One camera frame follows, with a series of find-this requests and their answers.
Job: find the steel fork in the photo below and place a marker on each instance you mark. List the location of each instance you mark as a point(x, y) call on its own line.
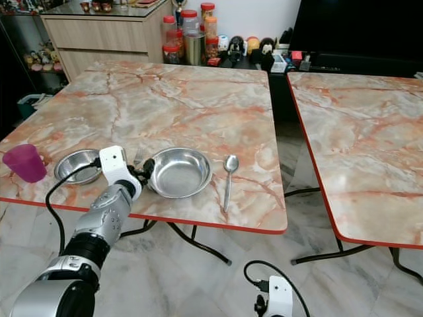
point(139, 156)

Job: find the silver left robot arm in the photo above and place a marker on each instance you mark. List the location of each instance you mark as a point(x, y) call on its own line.
point(99, 224)

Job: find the large steel plate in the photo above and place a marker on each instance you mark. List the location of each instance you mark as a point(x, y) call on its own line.
point(180, 172)

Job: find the marble-pattern folding table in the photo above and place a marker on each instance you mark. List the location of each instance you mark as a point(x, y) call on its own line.
point(363, 145)
point(158, 109)

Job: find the small steel bowl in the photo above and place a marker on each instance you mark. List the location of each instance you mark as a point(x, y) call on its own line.
point(76, 166)

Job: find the steel spoon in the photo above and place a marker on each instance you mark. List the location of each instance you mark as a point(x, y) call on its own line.
point(230, 164)

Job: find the purple plastic cup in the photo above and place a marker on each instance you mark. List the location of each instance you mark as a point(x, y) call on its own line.
point(25, 164)

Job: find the steel canister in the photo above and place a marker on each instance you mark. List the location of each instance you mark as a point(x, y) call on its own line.
point(194, 47)

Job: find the green bin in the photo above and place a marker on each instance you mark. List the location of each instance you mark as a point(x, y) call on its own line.
point(33, 104)

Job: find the light wooden drawer cabinet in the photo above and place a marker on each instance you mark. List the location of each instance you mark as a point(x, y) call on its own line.
point(106, 36)

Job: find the small white figurine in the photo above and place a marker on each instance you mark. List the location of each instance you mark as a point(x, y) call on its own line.
point(223, 41)

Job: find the black and white figurine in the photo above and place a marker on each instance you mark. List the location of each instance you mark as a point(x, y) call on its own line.
point(235, 47)

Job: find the glass display shelf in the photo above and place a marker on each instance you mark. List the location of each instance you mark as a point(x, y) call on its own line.
point(43, 56)

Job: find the yellow figurine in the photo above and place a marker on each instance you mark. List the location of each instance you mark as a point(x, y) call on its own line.
point(252, 43)

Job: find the small white box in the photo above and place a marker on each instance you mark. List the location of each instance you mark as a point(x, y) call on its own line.
point(279, 63)

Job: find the black round figurine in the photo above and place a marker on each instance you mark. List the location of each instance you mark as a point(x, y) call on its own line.
point(268, 46)

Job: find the small red box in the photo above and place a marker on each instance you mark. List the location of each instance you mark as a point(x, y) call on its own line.
point(296, 56)

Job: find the black television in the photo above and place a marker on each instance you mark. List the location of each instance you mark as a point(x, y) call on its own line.
point(357, 26)

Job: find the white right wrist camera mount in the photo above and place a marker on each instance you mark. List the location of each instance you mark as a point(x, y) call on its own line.
point(279, 296)

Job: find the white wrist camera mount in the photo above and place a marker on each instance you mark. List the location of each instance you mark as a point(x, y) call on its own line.
point(279, 296)
point(115, 165)

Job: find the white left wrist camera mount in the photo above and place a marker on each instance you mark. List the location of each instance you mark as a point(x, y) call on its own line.
point(115, 165)

